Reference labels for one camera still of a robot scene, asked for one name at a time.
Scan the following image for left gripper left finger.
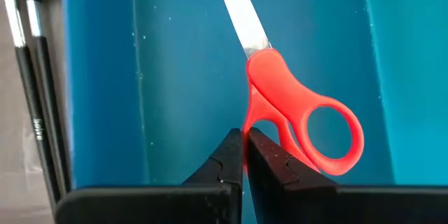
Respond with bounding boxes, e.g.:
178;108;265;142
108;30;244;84
183;128;244;224

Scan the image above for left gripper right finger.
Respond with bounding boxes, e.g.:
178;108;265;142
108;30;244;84
246;127;340;224

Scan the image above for red-handled scissors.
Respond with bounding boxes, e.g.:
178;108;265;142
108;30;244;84
213;0;365;178

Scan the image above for black brush silver ferrule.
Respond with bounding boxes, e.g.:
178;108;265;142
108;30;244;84
0;0;60;214
20;0;73;193

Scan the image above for blue plastic bin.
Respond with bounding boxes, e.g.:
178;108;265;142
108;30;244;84
61;0;448;224

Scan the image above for grey translucent plastic bin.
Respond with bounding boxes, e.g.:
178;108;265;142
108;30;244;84
0;0;73;224

